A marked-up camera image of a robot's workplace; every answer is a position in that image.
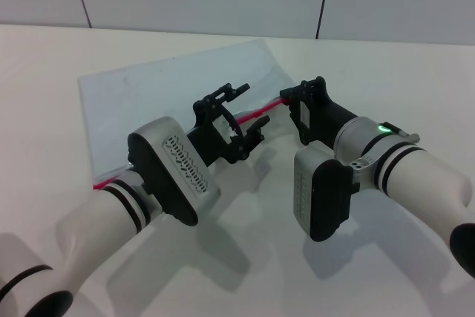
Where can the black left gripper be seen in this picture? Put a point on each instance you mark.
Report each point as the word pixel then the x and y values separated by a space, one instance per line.
pixel 208 142

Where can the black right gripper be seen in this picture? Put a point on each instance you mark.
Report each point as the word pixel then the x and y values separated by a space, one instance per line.
pixel 323 116

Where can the clear document bag red zipper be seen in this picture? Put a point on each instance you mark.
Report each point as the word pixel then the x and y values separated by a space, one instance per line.
pixel 148 98

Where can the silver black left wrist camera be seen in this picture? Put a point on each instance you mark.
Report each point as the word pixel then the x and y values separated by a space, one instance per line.
pixel 170 168

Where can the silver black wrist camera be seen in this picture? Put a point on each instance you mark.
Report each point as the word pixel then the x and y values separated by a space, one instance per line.
pixel 319 194
pixel 170 168

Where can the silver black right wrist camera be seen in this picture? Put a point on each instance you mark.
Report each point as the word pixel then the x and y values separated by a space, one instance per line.
pixel 319 194

